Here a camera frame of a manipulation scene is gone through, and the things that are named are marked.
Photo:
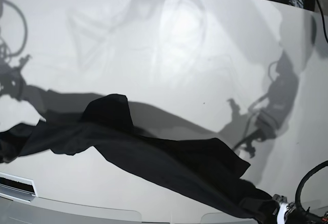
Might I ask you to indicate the black t-shirt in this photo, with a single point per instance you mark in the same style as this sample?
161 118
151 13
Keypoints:
205 170

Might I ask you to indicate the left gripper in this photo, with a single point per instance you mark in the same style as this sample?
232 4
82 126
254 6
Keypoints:
286 212

